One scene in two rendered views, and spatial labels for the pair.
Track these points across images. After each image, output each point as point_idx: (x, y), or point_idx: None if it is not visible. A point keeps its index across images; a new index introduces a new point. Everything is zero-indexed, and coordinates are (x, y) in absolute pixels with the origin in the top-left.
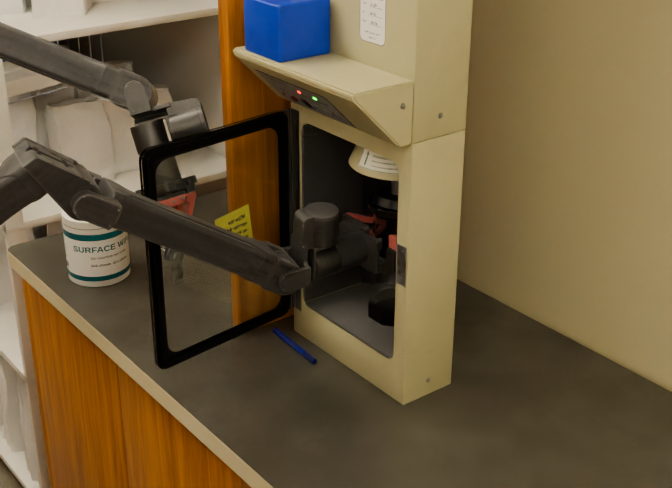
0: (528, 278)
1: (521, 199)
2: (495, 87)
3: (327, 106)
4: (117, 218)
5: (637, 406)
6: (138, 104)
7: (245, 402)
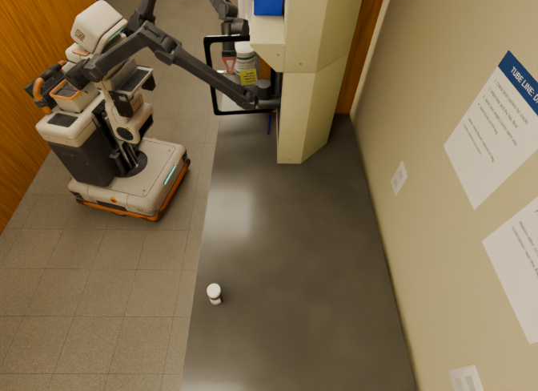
0: (367, 137)
1: (375, 106)
2: (386, 51)
3: None
4: (171, 62)
5: (352, 207)
6: (222, 14)
7: (234, 137)
